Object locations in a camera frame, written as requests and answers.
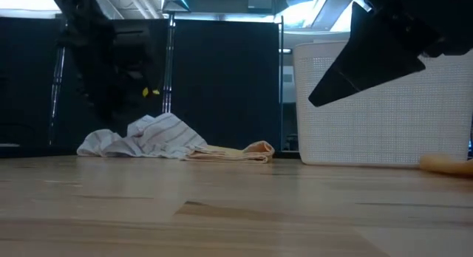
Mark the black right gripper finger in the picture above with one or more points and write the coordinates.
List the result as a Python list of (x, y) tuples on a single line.
[(369, 61)]

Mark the white perforated plastic basket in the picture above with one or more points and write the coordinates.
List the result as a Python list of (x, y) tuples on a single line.
[(388, 131)]

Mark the white striped towel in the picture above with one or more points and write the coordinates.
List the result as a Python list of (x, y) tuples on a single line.
[(159, 139)]

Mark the plain tan towel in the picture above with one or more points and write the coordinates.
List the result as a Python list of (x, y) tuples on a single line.
[(447, 164)]

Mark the orange checked towel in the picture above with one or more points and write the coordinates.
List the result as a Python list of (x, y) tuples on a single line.
[(236, 153)]

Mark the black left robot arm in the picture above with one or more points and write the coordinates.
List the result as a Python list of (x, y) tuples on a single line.
[(77, 9)]

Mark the yellow tag on left gripper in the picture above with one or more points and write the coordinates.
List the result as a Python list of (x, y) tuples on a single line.
[(146, 92)]

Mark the black room divider screen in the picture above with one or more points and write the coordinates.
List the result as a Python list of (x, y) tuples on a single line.
[(221, 83)]

